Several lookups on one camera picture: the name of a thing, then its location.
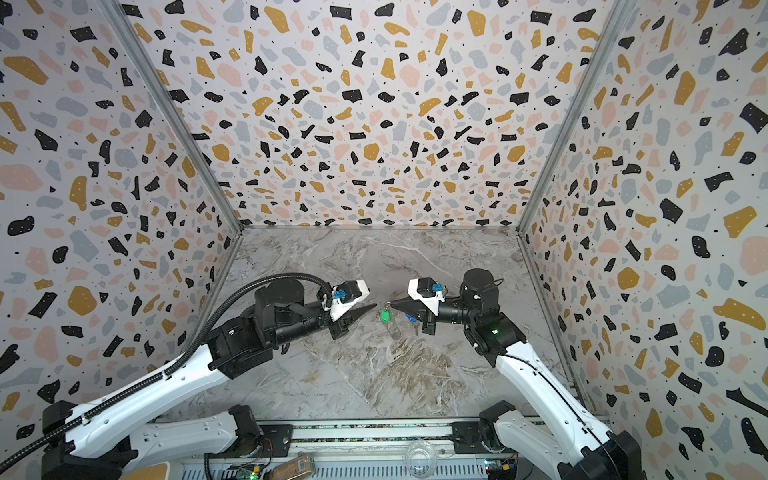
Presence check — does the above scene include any blue capped key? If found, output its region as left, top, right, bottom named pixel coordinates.
left=406, top=315, right=420, bottom=335

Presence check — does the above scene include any green capped key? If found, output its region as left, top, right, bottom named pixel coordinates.
left=379, top=306, right=393, bottom=325

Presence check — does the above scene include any metal keyring plate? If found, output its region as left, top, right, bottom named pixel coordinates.
left=387, top=321, right=402, bottom=340

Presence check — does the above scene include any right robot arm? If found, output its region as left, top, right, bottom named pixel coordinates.
left=390, top=268, right=643, bottom=479

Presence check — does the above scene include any clear glass cup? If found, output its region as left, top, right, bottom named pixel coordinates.
left=404, top=439, right=438, bottom=479

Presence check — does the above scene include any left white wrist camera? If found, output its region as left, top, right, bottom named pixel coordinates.
left=330, top=279, right=370, bottom=321

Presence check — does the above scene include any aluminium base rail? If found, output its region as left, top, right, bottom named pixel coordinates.
left=160, top=417, right=545, bottom=479

